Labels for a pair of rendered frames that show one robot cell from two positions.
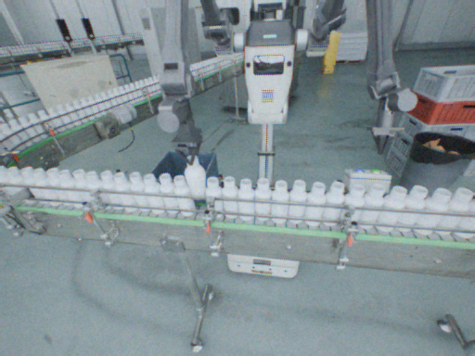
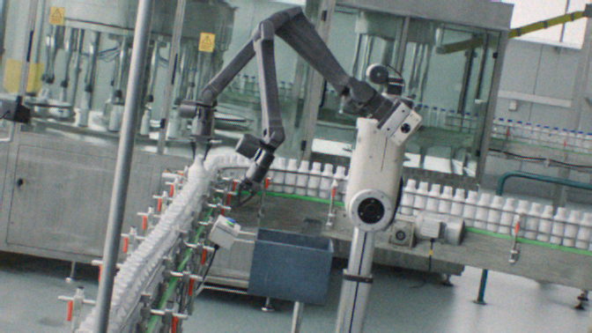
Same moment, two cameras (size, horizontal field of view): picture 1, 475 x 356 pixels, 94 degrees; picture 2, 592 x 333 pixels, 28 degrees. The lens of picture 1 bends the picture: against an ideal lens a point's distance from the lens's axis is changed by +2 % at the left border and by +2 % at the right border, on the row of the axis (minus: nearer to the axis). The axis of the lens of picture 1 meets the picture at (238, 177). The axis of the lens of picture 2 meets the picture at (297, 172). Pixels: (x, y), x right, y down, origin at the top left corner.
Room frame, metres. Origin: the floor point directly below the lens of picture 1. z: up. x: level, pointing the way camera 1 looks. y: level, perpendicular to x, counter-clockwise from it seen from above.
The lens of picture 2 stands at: (0.08, -4.36, 1.73)
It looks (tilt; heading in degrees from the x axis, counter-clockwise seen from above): 6 degrees down; 78
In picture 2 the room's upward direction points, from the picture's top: 9 degrees clockwise
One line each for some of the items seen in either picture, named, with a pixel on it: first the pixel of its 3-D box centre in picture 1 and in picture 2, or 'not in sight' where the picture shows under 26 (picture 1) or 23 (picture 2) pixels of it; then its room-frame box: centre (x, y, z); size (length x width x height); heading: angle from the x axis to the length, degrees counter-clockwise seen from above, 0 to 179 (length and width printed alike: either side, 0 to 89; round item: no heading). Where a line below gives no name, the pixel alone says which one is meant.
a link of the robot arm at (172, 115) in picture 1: (174, 102); (196, 104); (0.60, 0.15, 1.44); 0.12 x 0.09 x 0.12; 170
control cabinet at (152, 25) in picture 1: (164, 52); not in sight; (6.78, 1.75, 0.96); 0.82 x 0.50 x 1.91; 151
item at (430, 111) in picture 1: (450, 106); not in sight; (2.18, -2.19, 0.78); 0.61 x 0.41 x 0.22; 86
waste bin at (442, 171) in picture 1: (429, 171); not in sight; (1.69, -1.83, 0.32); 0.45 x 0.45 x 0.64
